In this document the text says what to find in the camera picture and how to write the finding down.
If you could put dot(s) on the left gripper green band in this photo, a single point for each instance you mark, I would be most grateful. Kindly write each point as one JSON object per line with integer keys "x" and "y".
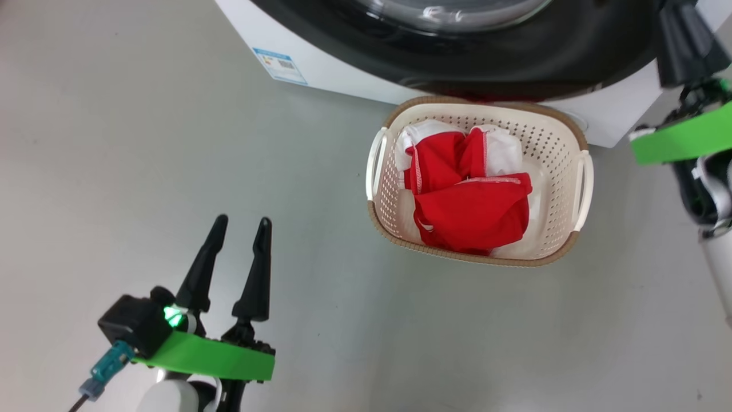
{"x": 217, "y": 357}

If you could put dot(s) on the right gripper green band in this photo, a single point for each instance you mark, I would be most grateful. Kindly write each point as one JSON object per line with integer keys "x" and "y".
{"x": 680, "y": 140}

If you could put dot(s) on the dark round glass washer door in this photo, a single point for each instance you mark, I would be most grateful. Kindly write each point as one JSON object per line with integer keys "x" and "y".
{"x": 543, "y": 63}

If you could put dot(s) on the red and white garment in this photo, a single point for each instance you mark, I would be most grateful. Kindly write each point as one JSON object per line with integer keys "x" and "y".
{"x": 474, "y": 212}

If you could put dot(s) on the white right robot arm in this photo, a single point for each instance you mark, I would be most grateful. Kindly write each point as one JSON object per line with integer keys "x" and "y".
{"x": 721, "y": 269}

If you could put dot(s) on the cream perforated laundry basket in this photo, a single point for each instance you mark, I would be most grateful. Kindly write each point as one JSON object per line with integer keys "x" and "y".
{"x": 555, "y": 171}

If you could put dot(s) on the white washing machine body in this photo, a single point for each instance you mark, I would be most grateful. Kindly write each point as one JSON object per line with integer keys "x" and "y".
{"x": 343, "y": 77}

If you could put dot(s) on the round drain filter cover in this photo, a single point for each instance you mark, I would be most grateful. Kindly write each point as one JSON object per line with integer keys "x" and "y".
{"x": 577, "y": 122}

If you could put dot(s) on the blue energy label sticker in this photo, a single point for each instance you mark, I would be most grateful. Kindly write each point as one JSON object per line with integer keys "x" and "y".
{"x": 280, "y": 66}

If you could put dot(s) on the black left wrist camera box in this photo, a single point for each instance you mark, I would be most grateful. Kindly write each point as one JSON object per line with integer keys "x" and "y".
{"x": 134, "y": 323}

